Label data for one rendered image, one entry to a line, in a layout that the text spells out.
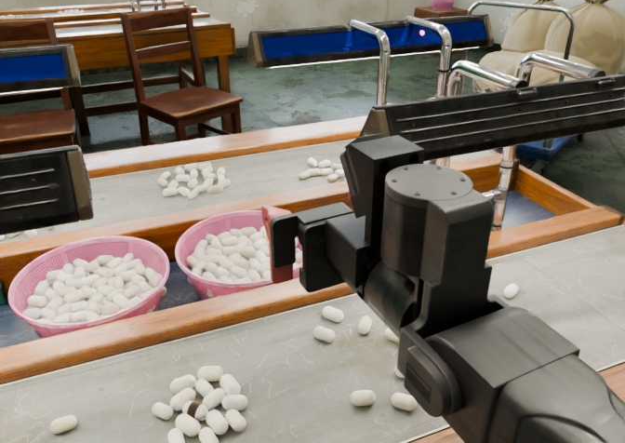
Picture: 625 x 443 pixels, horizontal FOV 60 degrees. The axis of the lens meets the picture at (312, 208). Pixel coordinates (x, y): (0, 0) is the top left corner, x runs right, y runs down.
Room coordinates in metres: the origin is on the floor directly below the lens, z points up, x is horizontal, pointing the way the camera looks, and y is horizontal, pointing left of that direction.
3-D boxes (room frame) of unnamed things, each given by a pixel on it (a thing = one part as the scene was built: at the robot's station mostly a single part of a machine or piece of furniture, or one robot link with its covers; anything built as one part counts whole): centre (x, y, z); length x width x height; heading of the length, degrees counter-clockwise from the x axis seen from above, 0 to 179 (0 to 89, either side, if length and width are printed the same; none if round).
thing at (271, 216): (0.42, 0.01, 1.07); 0.09 x 0.07 x 0.07; 26
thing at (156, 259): (0.78, 0.39, 0.72); 0.27 x 0.27 x 0.10
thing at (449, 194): (0.29, -0.09, 1.12); 0.12 x 0.09 x 0.12; 26
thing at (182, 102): (2.85, 0.68, 0.45); 0.44 x 0.43 x 0.91; 136
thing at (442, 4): (6.18, -1.41, 0.32); 0.42 x 0.42 x 0.64; 26
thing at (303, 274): (0.38, -0.05, 1.07); 0.10 x 0.07 x 0.07; 116
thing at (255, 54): (1.30, -0.15, 1.08); 0.62 x 0.08 x 0.07; 112
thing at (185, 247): (0.89, 0.13, 0.72); 0.27 x 0.27 x 0.10
